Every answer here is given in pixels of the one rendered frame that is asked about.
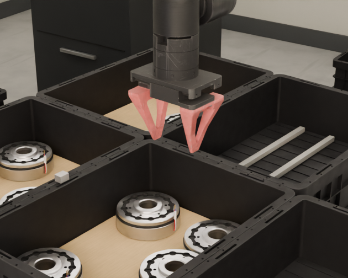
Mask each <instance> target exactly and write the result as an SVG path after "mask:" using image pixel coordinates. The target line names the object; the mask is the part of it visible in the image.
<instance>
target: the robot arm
mask: <svg viewBox="0 0 348 278"><path fill-rule="evenodd" d="M236 1H237V0H153V62H152V63H149V64H147V65H144V66H141V67H139V68H136V69H134V70H131V71H130V81H131V82H133V81H139V85H138V86H137V87H135V88H133V89H130V90H129V91H128V94H129V98H130V99H131V101H132V102H133V104H134V105H135V107H136V109H137V110H138V112H139V114H140V115H141V117H142V118H143V120H144V122H145V124H146V126H147V128H148V131H149V133H150V135H151V137H152V139H153V140H156V139H158V138H160V137H161V135H162V131H163V128H164V123H165V117H166V112H167V107H168V103H171V104H174V105H177V106H180V114H181V119H182V123H183V127H184V132H185V135H186V139H187V143H188V147H189V151H190V152H191V153H194V152H195V151H197V150H199V148H200V145H201V143H202V140H203V137H204V135H205V132H206V130H207V128H208V126H209V124H210V122H211V121H212V119H213V117H214V116H215V114H216V113H217V111H218V109H219V108H220V106H221V104H222V102H223V101H224V96H223V95H221V94H218V93H214V92H212V93H210V94H208V93H201V90H202V89H205V88H207V87H209V86H210V88H211V89H217V88H219V87H221V86H222V76H221V75H219V74H216V73H212V72H208V71H204V70H201V69H198V64H199V26H202V25H204V24H207V23H209V22H212V21H214V20H216V19H218V18H221V17H223V16H225V15H227V14H229V13H230V12H232V11H233V9H234V8H235V5H236ZM152 98H155V99H156V105H157V117H156V126H155V124H154V121H153V119H152V116H151V113H150V110H149V107H148V105H147V101H148V100H150V99H152ZM202 111H203V115H202V118H201V121H200V124H199V128H198V131H197V135H195V131H196V122H197V118H198V116H199V113H200V112H202Z"/></svg>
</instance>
